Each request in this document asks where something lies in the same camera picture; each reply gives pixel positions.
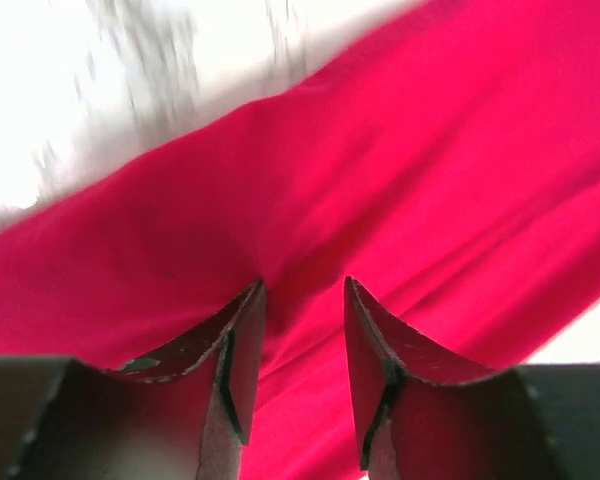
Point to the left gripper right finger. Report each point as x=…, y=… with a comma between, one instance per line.
x=422, y=411

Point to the crimson red t shirt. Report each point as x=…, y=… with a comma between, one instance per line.
x=449, y=160

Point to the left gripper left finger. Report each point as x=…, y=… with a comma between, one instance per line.
x=181, y=411

